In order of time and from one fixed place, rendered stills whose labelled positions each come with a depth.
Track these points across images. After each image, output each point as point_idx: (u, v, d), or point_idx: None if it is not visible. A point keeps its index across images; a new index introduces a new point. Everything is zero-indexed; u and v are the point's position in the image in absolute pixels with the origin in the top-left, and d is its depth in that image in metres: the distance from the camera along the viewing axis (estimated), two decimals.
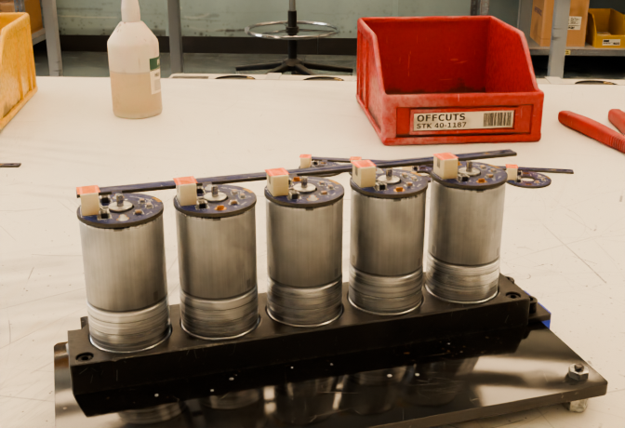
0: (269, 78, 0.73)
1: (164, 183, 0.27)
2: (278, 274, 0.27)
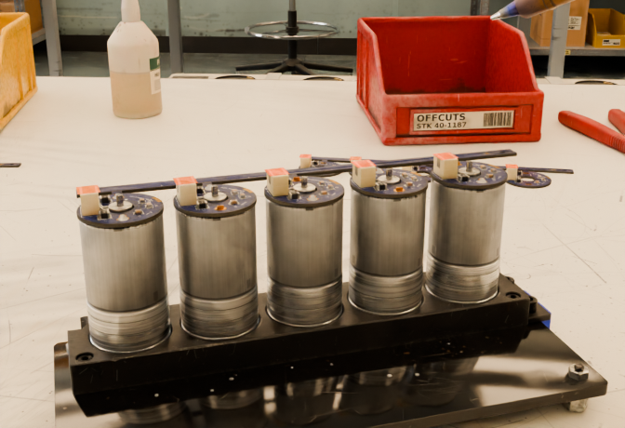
0: (269, 78, 0.73)
1: (164, 183, 0.27)
2: (278, 274, 0.27)
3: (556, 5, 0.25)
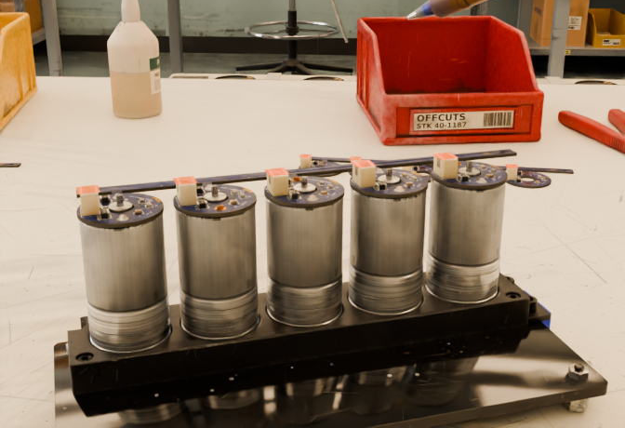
0: (269, 78, 0.73)
1: (164, 183, 0.27)
2: (278, 274, 0.27)
3: (470, 4, 0.24)
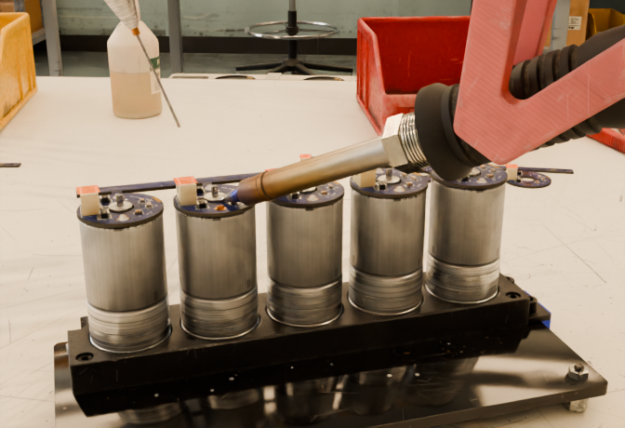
0: (269, 78, 0.73)
1: (164, 183, 0.27)
2: (278, 274, 0.27)
3: (272, 197, 0.24)
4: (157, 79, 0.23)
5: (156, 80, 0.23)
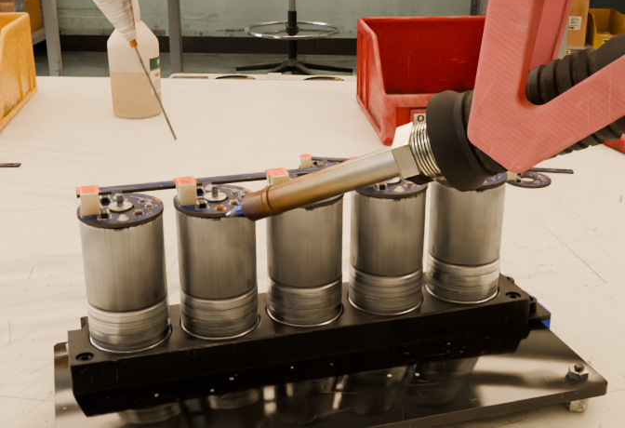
0: (269, 78, 0.73)
1: (164, 183, 0.27)
2: (278, 274, 0.27)
3: (279, 212, 0.24)
4: (154, 91, 0.23)
5: (153, 92, 0.23)
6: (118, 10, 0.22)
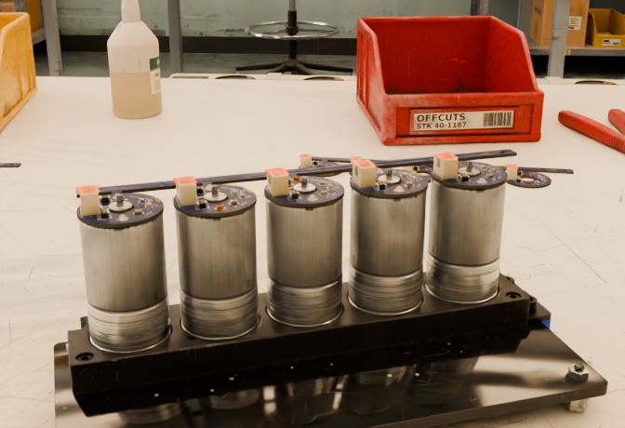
0: (269, 78, 0.73)
1: (164, 183, 0.27)
2: (278, 274, 0.27)
3: None
4: None
5: None
6: None
